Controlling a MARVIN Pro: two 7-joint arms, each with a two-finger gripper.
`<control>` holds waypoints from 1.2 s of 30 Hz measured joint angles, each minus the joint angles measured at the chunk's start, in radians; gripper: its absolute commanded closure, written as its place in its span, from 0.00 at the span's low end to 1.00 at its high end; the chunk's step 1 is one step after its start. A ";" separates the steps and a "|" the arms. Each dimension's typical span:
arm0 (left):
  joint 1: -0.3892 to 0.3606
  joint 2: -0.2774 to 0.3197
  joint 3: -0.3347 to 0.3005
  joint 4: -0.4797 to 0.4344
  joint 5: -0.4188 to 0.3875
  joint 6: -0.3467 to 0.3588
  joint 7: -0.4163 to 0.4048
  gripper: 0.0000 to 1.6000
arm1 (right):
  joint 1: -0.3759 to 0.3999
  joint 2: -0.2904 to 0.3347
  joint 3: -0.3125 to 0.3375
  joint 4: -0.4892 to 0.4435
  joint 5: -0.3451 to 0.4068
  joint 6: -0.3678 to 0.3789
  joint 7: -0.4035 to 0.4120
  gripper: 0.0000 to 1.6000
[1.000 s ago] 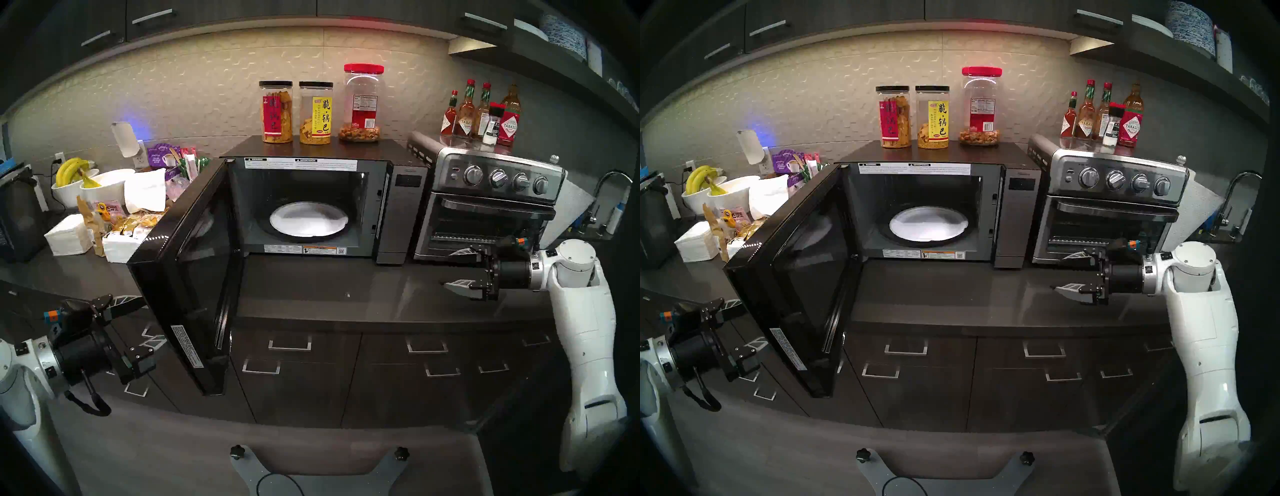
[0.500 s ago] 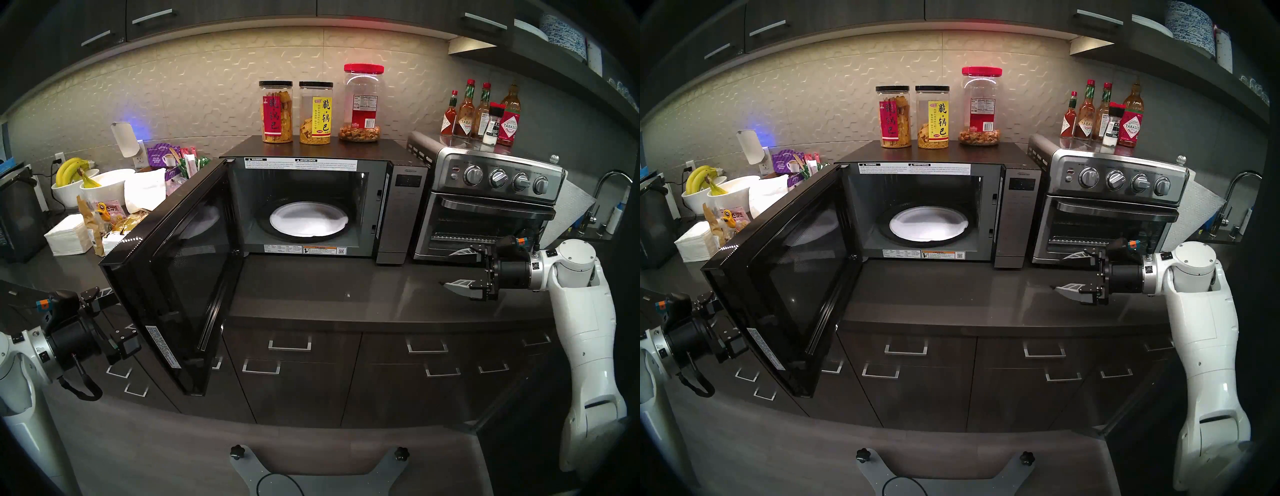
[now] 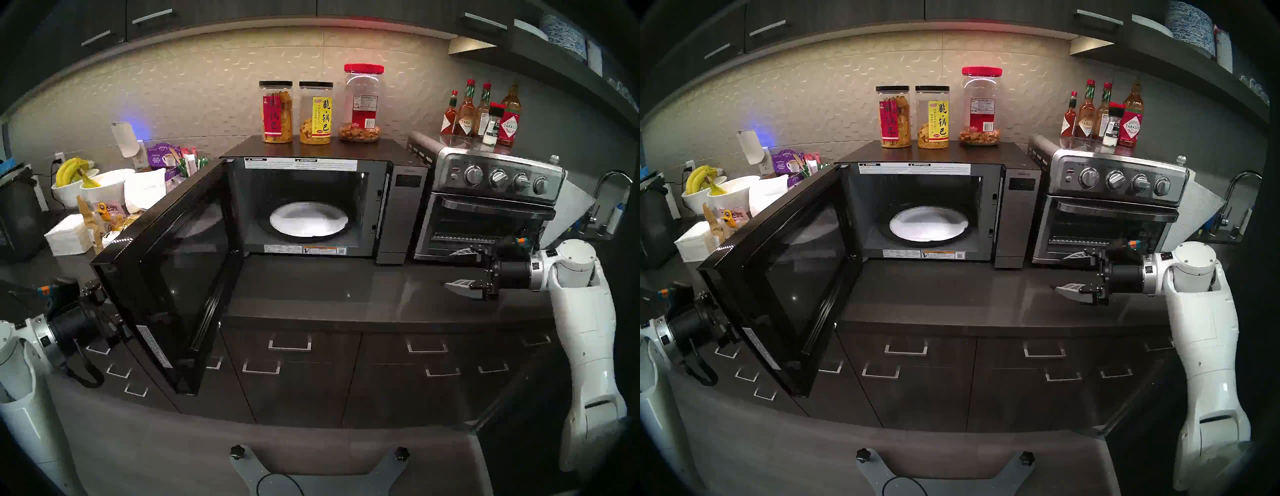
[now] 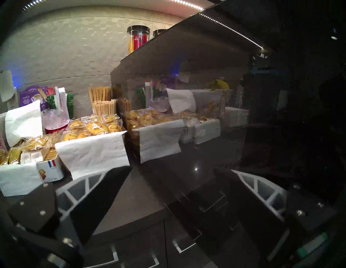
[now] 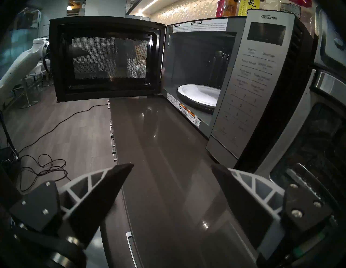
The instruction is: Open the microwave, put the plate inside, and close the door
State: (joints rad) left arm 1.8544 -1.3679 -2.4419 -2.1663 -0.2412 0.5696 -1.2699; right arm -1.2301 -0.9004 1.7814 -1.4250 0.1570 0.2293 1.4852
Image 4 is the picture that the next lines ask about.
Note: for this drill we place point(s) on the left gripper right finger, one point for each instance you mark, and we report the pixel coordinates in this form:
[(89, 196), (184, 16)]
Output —
[(251, 216)]

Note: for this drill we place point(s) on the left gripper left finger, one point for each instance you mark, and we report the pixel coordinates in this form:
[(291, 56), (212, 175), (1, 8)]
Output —
[(94, 205)]

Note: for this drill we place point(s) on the black glass microwave door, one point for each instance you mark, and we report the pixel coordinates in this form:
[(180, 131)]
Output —
[(270, 108)]

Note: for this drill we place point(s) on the dark wood drawer front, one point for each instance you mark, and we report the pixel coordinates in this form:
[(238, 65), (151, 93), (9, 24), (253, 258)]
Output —
[(102, 243), (189, 256), (140, 243)]

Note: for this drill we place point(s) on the wrapped pastry heap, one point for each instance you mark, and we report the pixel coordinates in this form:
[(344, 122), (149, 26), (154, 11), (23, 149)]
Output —
[(86, 127)]

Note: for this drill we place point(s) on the red cup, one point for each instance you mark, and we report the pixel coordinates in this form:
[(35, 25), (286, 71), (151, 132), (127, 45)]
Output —
[(55, 130)]

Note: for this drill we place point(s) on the clear plastic cutlery bundle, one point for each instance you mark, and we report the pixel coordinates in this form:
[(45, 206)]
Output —
[(55, 119)]

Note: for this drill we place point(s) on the wooden stirrer bundle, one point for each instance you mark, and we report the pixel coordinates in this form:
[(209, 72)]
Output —
[(100, 94), (104, 108)]

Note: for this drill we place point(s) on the green sachets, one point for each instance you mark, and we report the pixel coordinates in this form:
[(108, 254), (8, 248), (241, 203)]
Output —
[(70, 105)]

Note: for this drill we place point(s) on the purple tea box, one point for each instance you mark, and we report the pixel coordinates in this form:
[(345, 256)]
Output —
[(29, 96)]

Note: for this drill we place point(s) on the white plug-in night light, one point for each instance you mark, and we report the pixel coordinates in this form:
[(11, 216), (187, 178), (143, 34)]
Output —
[(6, 85)]

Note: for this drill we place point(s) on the snack jar red label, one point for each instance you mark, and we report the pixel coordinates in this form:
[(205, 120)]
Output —
[(137, 39)]

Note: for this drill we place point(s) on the white wall outlet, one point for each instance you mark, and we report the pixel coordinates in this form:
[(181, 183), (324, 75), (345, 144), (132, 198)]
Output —
[(12, 105)]

